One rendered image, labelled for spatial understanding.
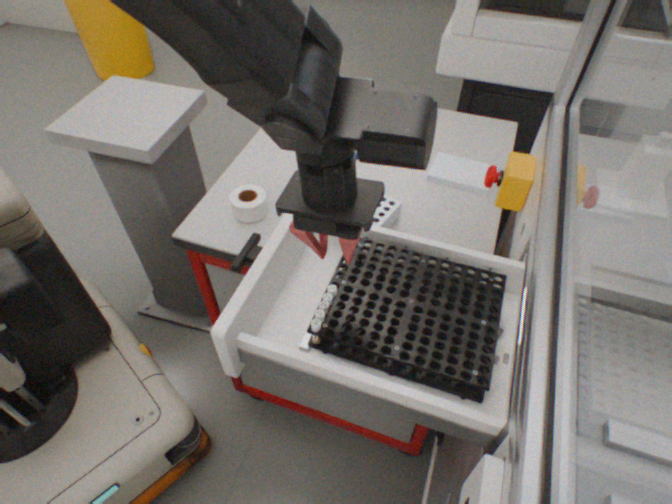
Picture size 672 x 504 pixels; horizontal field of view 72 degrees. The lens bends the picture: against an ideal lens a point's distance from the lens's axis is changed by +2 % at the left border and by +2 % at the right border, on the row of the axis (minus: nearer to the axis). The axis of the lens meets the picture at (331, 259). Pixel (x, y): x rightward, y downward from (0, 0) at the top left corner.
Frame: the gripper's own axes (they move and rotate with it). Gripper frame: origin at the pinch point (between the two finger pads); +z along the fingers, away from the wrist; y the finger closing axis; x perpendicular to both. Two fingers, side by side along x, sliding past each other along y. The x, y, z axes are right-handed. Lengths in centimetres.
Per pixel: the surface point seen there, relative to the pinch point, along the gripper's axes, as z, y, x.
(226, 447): 95, -42, -1
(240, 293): 4.4, -11.1, -5.7
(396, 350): 8.9, 8.8, -5.6
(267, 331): 13.8, -9.7, -4.9
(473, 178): 23, 13, 46
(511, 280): 13.9, 21.2, 13.2
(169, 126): 18, -59, 44
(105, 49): 65, -200, 169
